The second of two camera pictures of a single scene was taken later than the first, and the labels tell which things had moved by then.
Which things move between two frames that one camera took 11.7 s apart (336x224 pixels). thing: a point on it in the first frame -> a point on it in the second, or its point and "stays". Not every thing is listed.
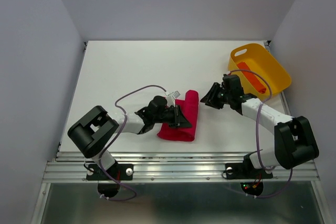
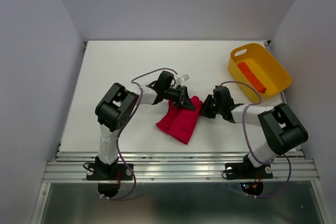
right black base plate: x=238 y=171 stays
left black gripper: x=178 y=119 -> x=187 y=104
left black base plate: x=119 y=171 stays
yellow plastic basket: x=253 y=56 stays
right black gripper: x=209 y=99 -> x=204 y=111
